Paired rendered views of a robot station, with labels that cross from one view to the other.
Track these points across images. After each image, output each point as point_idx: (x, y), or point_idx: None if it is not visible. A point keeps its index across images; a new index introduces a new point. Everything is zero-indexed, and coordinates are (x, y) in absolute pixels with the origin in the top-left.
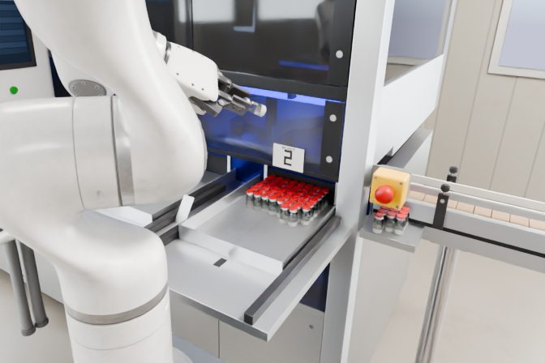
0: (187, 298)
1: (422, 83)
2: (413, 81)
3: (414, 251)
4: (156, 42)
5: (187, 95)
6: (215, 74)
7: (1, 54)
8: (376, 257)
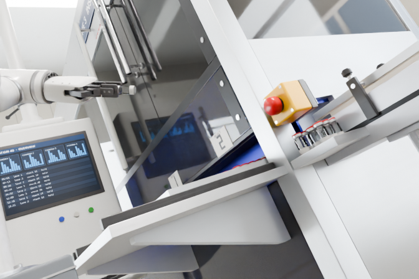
0: (90, 247)
1: (366, 48)
2: (333, 43)
3: (338, 142)
4: (39, 71)
5: (61, 91)
6: (90, 79)
7: (80, 189)
8: (403, 222)
